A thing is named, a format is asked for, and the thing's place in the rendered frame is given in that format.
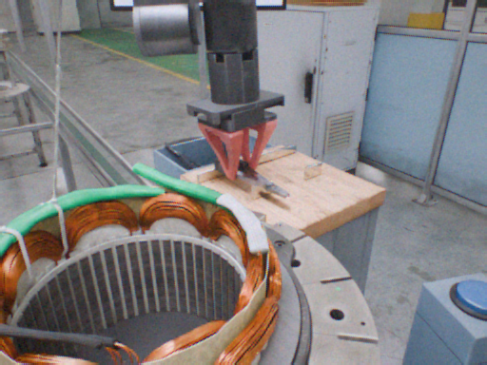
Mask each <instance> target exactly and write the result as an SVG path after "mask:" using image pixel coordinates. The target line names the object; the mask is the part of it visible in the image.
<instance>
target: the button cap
mask: <svg viewBox="0 0 487 365"><path fill-rule="evenodd" d="M456 296H457V298H458V300H459V301H461V303H462V304H463V305H465V306H466V307H468V308H470V309H472V310H473V311H475V312H479V313H482V314H483V315H487V282H485V281H480V280H475V279H468V280H465V281H461V282H460V283H459V284H458V288H457V290H456Z"/></svg>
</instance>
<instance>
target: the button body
mask: <svg viewBox="0 0 487 365"><path fill-rule="evenodd" d="M468 279H475V280H480V281H485V282H487V277H485V275H483V274H482V273H477V274H473V275H466V276H462V277H458V278H449V279H444V280H436V281H432V282H428V283H422V287H421V290H420V292H419V300H418V304H417V307H416V312H415V314H414V317H413V324H412V327H411V330H410V332H409V337H408V341H407V344H406V350H405V352H404V355H403V361H402V364H401V365H487V322H486V321H482V320H479V319H477V318H473V317H470V316H468V315H466V314H465V313H463V312H461V311H460V310H459V308H458V307H456V305H454V303H453V301H451V298H450V295H449V292H450V288H451V286H452V285H453V284H455V283H457V282H459V281H465V280H468Z"/></svg>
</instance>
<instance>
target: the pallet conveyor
mask: <svg viewBox="0 0 487 365"><path fill-rule="evenodd" d="M8 52H9V53H10V54H11V55H12V56H13V57H14V58H15V59H16V60H17V61H18V62H19V63H20V65H22V67H23V68H24V69H25V70H26V71H28V72H29V74H30V75H31V76H32V77H33V78H35V80H36V81H37V82H39V84H40V85H42V87H43V88H45V89H46V91H47V92H49V94H50V95H52V97H53V98H54V99H56V93H55V92H53V91H52V89H51V88H49V86H47V85H46V83H45V82H43V81H42V80H41V79H40V78H39V77H38V76H37V75H35V73H34V72H33V71H31V69H30V68H29V67H28V66H27V65H25V64H24V63H23V62H22V61H21V60H20V59H19V58H18V57H17V56H16V55H14V53H13V52H12V51H11V50H10V49H9V50H8ZM0 55H1V59H0V63H2V65H3V68H4V71H5V75H6V78H7V81H5V79H4V76H3V74H2V71H1V66H0V83H10V78H9V75H8V69H7V66H6V64H5V58H4V54H3V52H2V53H1V54H0ZM10 61H11V68H12V71H13V74H14V76H15V78H16V80H15V82H16V83H18V84H24V85H29V91H26V92H25V93H22V97H23V100H24V103H25V106H26V112H27V115H28V118H29V125H23V123H24V122H23V120H22V114H21V111H20V108H19V103H18V100H17V97H16V95H15V96H12V97H11V100H12V103H13V106H14V108H15V110H13V111H12V113H11V114H7V115H6V114H2V115H0V119H1V118H11V117H15V116H16V117H17V120H18V123H19V126H16V127H6V128H2V129H0V137H3V136H7V135H11V134H14V135H15V134H20V133H25V132H30V131H32V138H33V140H34V143H35V145H34V146H33V147H32V149H31V150H28V151H20V152H15V153H12V154H5V155H1V156H0V161H2V160H5V159H10V158H18V157H22V156H26V155H29V154H36V153H37V155H38V158H39V161H40V167H47V166H48V164H47V163H46V158H45V155H44V151H43V146H42V142H41V139H40V133H39V130H43V129H47V128H53V132H54V136H55V134H56V133H55V131H56V130H55V128H56V126H55V125H56V123H55V122H56V119H55V118H56V116H55V115H56V112H55V111H56V105H55V104H54V102H53V101H52V100H51V99H50V98H49V97H48V96H47V95H46V94H45V93H44V92H43V90H42V89H41V88H39V86H38V85H36V84H35V83H34V82H33V81H32V80H31V78H30V77H29V76H28V75H27V74H26V73H25V71H23V70H22V69H21V68H20V67H19V66H18V65H17V64H16V63H15V62H14V61H13V60H12V59H11V58H10ZM30 98H32V100H33V102H35V103H36V104H37V105H38V107H39V108H40V110H41V111H43V114H44V115H46V117H47V118H48V119H49V122H42V123H38V124H37V123H36V118H35V115H34V112H33V109H32V103H31V100H30ZM59 100H60V102H59V103H60V105H61V106H63V108H65V109H66V110H67V112H69V113H70V115H72V116H73V118H74V119H76V120H77V122H78V123H79V124H80V125H81V126H82V127H83V128H84V129H85V130H86V131H87V132H88V133H89V134H90V135H91V136H92V137H93V138H94V139H95V140H96V141H97V142H98V143H99V144H100V145H101V146H102V147H103V148H104V149H105V150H106V151H107V152H108V153H109V154H110V155H111V156H112V157H113V158H114V159H115V160H116V161H117V162H118V163H119V164H120V165H121V166H122V167H123V168H124V169H125V170H126V171H127V172H128V173H129V174H131V176H132V177H133V178H134V180H135V181H137V182H138V184H141V185H147V186H153V185H152V184H151V183H150V182H149V181H148V180H147V179H145V178H142V177H141V176H140V175H138V174H135V173H134V172H133V171H132V167H133V166H132V165H131V164H130V163H129V162H127V161H126V160H125V158H123V157H122V156H121V155H120V154H119V153H118V152H117V151H116V150H115V149H114V148H113V147H112V146H111V145H109V144H108V143H107V142H106V141H105V139H103V138H102V137H101V135H99V134H98V132H96V131H95V130H94V129H93V128H91V127H90V125H88V123H86V122H85V121H84V119H82V118H81V117H80V115H78V114H77V113H76V112H74V111H73V109H72V108H70V106H68V105H67V103H66V102H64V101H63V99H61V98H60V99H59ZM58 125H59V126H58V145H57V147H58V152H59V155H60V162H61V165H62V167H63V171H64V178H65V181H66V185H67V188H68V193H70V192H72V191H74V190H77V185H76V181H75V179H74V171H73V168H72V164H71V161H70V155H69V151H68V145H69V147H70V148H71V149H72V151H74V154H75V155H77V158H79V159H80V160H81V162H82V163H83V164H84V165H85V167H86V168H87V169H88V171H89V172H90V173H91V175H92V176H93V178H94V179H95V180H96V181H97V182H98V184H100V185H101V187H113V186H117V185H123V184H130V183H129V182H128V181H127V180H126V179H125V177H124V176H123V175H122V174H121V173H120V172H119V171H118V170H117V169H116V168H114V166H113V164H111V162H109V161H108V160H107V158H105V156H104V155H102V153H101V152H100V151H99V150H98V148H96V147H95V146H94V145H93V144H92V143H91V141H90V140H89V139H88V138H87V137H86V136H85V135H84V134H83V133H82V132H81V131H80V130H79V129H78V128H77V126H76V125H74V124H73V122H71V121H70V119H68V118H67V115H65V114H64V112H62V111H61V110H60V108H59V124H58Z"/></svg>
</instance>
